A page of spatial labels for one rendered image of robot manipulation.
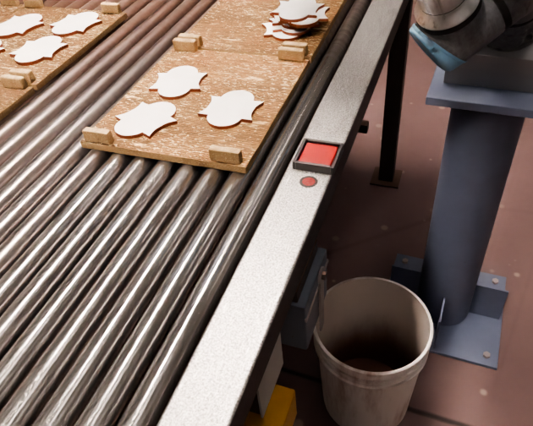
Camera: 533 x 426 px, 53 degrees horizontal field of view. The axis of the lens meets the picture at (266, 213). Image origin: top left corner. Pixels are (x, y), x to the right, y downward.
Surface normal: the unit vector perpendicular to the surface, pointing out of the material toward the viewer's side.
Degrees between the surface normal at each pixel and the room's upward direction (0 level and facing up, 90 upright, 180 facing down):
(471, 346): 0
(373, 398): 93
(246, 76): 0
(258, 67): 0
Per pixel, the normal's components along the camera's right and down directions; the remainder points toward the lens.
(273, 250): -0.07, -0.73
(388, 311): -0.49, 0.58
